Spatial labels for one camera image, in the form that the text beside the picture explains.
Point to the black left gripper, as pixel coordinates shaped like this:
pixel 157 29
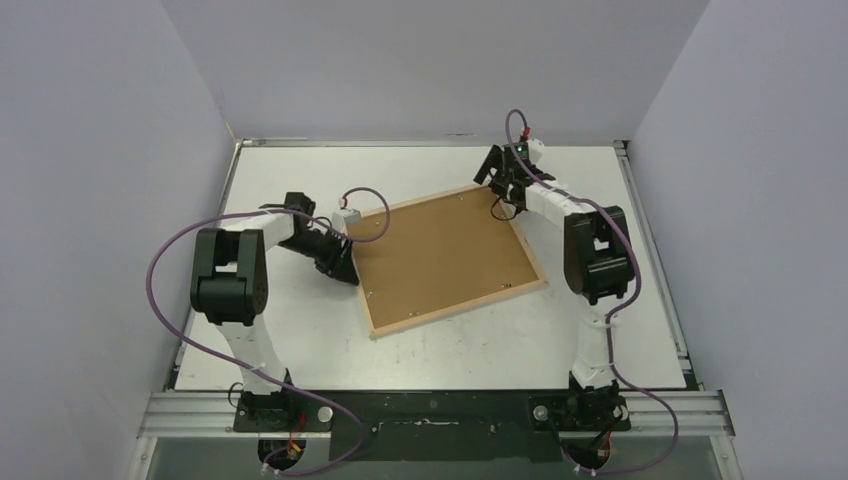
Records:
pixel 338 263

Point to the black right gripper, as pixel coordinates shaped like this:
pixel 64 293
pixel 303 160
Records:
pixel 500 174

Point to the brown frame backing board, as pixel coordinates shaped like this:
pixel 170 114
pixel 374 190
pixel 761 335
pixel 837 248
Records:
pixel 444 255

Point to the light wooden picture frame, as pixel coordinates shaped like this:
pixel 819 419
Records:
pixel 457 311

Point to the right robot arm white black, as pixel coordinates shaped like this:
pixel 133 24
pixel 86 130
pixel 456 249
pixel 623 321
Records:
pixel 597 252

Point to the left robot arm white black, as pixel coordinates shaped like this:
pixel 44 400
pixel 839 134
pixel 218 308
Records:
pixel 230 284

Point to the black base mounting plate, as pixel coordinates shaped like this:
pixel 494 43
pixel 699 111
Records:
pixel 430 425

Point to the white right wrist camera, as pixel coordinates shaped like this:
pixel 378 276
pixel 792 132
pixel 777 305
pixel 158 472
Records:
pixel 530 148

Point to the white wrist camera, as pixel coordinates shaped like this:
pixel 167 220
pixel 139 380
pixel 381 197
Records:
pixel 530 148
pixel 343 217

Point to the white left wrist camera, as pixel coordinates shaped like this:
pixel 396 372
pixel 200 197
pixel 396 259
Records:
pixel 343 217

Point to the aluminium front rail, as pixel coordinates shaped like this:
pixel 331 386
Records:
pixel 210 415

